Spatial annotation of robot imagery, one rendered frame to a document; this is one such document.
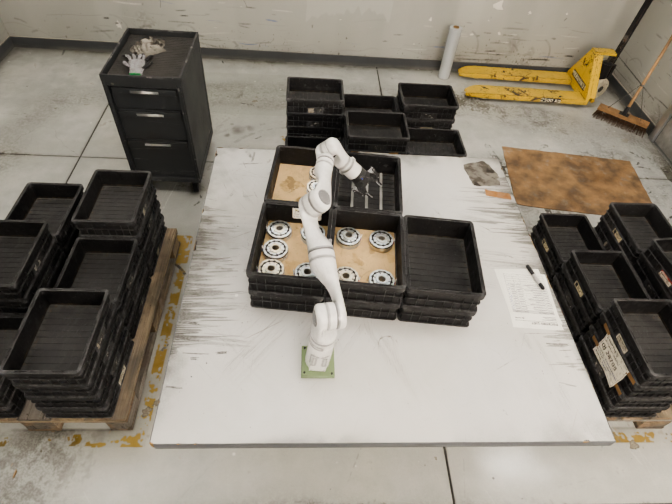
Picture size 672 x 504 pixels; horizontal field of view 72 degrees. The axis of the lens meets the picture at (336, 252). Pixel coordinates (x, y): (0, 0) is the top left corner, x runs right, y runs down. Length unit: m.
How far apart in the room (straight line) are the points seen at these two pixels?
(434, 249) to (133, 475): 1.68
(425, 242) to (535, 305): 0.54
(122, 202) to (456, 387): 1.95
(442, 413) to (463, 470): 0.75
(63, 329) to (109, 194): 0.86
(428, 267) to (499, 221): 0.63
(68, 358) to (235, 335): 0.73
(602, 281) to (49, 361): 2.72
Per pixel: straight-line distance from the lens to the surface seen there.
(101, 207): 2.79
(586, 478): 2.74
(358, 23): 4.92
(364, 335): 1.86
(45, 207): 3.08
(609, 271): 3.01
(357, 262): 1.91
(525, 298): 2.18
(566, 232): 3.27
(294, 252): 1.92
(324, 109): 3.35
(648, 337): 2.66
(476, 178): 2.66
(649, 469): 2.93
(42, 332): 2.36
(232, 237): 2.17
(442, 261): 2.00
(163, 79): 2.96
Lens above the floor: 2.28
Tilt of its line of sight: 49 degrees down
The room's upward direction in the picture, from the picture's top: 6 degrees clockwise
